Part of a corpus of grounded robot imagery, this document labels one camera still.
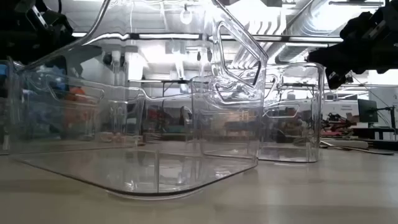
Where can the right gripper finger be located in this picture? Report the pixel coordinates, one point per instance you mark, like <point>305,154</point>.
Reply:
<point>339,62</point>

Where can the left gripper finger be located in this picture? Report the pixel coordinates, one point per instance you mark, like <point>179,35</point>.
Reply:
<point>46,46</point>

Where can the clear plastic bin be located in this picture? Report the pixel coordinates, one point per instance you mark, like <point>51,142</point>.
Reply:
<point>93,174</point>
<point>304,124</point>
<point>37,124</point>
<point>281,124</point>

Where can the black computer monitor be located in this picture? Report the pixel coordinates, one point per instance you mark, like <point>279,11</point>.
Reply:
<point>367,110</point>

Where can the person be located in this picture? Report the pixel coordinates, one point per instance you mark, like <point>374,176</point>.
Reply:
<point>77,93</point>

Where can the black background table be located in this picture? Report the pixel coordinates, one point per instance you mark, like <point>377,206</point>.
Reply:
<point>373,130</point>

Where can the long ceiling light fixture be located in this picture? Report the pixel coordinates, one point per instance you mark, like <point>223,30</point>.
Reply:
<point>168,36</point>

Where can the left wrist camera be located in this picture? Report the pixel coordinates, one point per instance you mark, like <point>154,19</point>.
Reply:
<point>53,18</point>

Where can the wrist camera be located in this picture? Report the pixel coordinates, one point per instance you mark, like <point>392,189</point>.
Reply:
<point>363,25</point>
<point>53,18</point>

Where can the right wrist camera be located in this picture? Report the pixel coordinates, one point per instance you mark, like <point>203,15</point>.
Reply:
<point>363,25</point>

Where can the silver ceiling duct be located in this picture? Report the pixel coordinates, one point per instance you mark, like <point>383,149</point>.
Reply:
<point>311,21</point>

